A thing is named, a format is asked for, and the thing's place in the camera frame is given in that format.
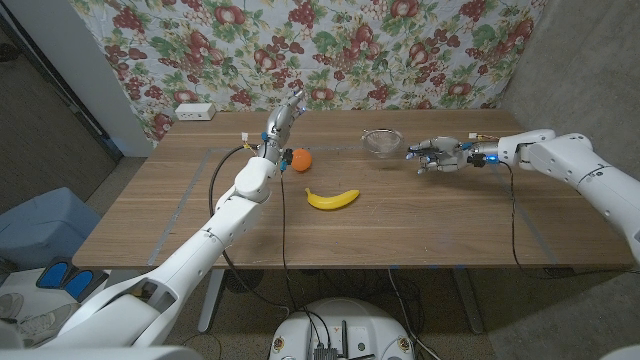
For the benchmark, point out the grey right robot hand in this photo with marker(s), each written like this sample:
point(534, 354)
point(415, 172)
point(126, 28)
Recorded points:
point(442, 155)

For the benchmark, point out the blue foot pedals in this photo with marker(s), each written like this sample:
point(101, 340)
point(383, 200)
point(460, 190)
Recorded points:
point(65, 280)

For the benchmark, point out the white sneaker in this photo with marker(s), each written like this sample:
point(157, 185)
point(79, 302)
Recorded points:
point(47, 322)
point(10, 306)

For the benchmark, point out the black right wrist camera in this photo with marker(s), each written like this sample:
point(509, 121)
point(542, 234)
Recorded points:
point(481, 160)

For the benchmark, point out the white table leg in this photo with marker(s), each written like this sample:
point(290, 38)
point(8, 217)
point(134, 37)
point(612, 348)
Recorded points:
point(467, 300)
point(212, 305)

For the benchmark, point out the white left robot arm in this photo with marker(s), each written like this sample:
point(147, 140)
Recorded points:
point(200, 260)

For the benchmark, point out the orange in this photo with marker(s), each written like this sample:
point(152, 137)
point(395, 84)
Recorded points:
point(301, 160)

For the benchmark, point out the floral fruit print backdrop cloth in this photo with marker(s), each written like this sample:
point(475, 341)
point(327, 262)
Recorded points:
point(300, 50)

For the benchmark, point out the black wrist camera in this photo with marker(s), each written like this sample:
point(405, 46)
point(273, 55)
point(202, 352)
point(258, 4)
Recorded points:
point(481, 160)
point(286, 157)

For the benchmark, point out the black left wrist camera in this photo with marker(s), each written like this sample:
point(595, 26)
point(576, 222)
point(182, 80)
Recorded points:
point(286, 157)

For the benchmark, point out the blue-grey bin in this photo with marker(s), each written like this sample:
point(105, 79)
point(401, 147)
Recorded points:
point(45, 225)

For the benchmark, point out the yellow toy banana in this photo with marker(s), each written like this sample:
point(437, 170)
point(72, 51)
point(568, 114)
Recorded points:
point(330, 201)

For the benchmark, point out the white robot chest edge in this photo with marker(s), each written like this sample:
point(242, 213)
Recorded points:
point(100, 353)

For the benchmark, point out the white power strip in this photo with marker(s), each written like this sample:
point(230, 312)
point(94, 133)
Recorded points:
point(195, 112)

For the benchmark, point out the white robot torso base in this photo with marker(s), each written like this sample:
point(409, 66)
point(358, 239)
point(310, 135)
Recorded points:
point(365, 330)

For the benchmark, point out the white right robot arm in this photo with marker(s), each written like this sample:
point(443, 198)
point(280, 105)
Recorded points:
point(585, 175)

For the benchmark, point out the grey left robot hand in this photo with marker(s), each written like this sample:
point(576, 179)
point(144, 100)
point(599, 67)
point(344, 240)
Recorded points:
point(277, 125)

